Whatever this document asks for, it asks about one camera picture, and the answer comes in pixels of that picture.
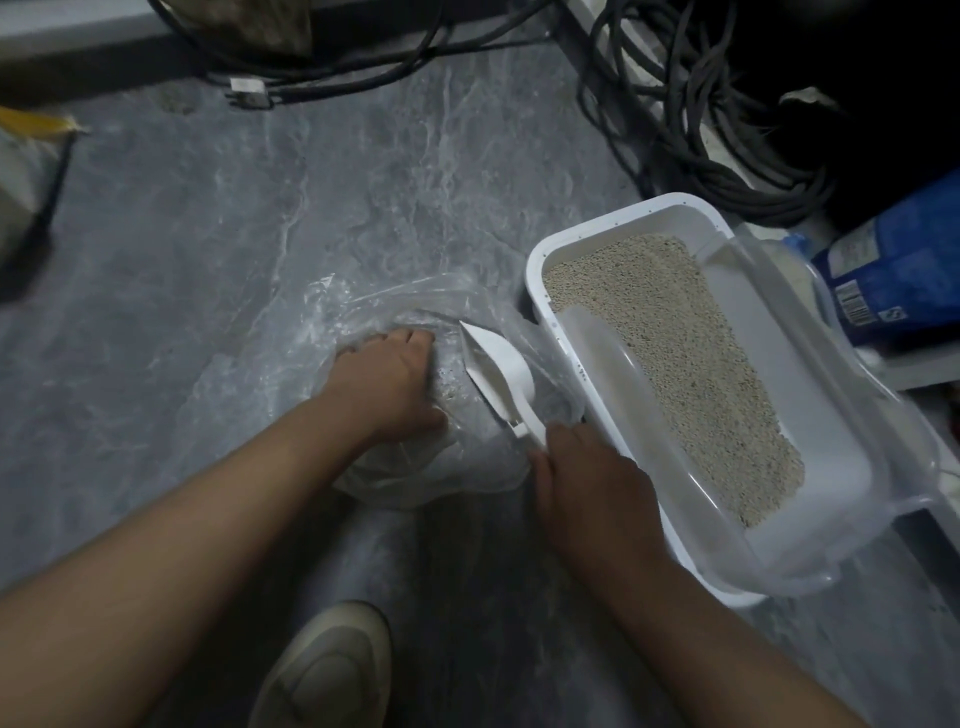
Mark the person's right thumb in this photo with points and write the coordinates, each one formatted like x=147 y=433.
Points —
x=542 y=476

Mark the white litter box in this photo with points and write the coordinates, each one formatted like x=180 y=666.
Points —
x=675 y=390

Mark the beige cat litter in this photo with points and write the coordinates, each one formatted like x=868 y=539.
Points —
x=667 y=367

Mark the white plug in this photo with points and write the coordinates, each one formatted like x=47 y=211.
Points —
x=247 y=91

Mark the person's left thumb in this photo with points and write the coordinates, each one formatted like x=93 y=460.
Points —
x=429 y=418

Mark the blue litter bag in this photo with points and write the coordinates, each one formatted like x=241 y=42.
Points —
x=892 y=270

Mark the person's left forearm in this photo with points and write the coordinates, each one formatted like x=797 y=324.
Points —
x=172 y=570

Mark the yellow and white bag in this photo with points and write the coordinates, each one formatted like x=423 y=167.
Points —
x=26 y=161

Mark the person's right hand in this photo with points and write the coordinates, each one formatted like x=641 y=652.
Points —
x=592 y=495

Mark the person's right forearm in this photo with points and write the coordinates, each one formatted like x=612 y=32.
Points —
x=720 y=645

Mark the beige shoe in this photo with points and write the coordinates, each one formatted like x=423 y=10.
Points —
x=326 y=671

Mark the clear plastic bag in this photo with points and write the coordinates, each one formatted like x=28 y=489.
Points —
x=420 y=405

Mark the white litter scoop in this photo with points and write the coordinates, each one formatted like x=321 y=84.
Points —
x=501 y=382

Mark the person's left hand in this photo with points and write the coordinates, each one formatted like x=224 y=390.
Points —
x=390 y=382

